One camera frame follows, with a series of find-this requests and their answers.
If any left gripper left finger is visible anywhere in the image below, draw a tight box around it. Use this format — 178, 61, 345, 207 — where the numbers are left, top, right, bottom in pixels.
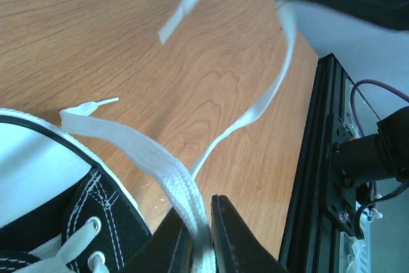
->
121, 208, 192, 273

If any white shoelace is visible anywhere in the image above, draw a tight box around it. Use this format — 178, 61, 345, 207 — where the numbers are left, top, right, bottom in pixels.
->
0, 0, 298, 273

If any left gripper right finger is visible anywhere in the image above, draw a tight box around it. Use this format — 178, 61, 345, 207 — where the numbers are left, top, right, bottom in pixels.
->
212, 195, 287, 273

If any black aluminium frame rail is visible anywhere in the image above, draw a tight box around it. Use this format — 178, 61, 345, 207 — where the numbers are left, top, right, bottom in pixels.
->
279, 54, 355, 272

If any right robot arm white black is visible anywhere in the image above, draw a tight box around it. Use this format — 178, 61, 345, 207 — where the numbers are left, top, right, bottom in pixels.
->
302, 0, 408, 185

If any black white sneaker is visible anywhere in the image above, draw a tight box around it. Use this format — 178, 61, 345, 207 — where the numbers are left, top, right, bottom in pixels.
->
0, 108, 153, 273

